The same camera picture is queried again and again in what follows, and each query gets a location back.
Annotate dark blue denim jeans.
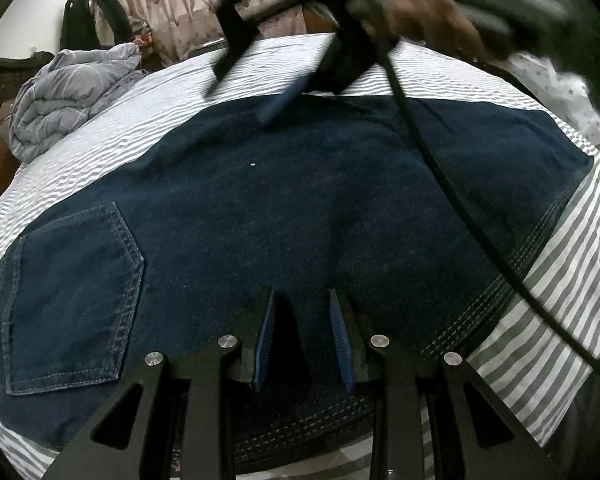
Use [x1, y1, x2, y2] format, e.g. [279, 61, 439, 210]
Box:
[0, 93, 595, 470]

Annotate grey white striped bed sheet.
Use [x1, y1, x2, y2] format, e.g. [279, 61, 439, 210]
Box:
[0, 34, 600, 443]

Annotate dark wooden headboard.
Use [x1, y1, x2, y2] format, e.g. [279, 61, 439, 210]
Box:
[0, 51, 54, 108]

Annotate grey rolled blanket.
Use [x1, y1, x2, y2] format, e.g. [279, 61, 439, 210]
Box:
[8, 42, 144, 164]

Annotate white dotted cloth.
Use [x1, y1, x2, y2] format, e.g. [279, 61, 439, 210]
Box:
[501, 53, 600, 146]

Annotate black cable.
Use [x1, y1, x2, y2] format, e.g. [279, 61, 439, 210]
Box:
[362, 0, 600, 386]

